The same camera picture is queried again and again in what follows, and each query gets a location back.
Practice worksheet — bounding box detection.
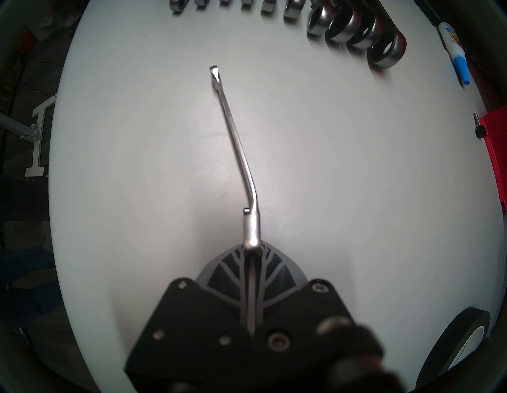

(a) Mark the black tape roll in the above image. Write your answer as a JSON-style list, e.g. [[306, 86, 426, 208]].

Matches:
[[415, 307, 492, 391]]

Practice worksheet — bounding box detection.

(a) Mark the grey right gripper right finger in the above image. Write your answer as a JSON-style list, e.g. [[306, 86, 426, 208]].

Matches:
[[253, 242, 385, 393]]

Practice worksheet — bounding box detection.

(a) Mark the black marker pen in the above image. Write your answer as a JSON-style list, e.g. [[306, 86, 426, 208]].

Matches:
[[463, 44, 492, 80]]

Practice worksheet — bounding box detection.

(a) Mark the large chrome combination wrench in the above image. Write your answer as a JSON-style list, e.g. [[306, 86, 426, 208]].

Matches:
[[366, 0, 407, 69]]

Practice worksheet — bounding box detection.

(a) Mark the black cylindrical rod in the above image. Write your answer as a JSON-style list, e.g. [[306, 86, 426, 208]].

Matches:
[[414, 0, 444, 24]]

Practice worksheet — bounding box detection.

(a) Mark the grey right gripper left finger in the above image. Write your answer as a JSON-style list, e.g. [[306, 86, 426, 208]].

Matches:
[[125, 245, 254, 393]]

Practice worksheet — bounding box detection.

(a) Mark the red parts bin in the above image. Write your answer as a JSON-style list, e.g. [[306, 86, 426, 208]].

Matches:
[[479, 105, 507, 214]]

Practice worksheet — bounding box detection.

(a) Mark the white glue bottle blue tip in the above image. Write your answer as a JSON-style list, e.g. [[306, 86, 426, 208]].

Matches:
[[438, 22, 471, 86]]

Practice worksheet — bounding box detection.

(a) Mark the small chrome ratcheting wrench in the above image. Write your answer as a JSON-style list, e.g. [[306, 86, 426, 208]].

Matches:
[[209, 65, 262, 251]]

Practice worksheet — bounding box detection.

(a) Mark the white table leg frame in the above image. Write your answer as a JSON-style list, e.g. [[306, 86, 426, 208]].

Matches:
[[0, 95, 58, 177]]

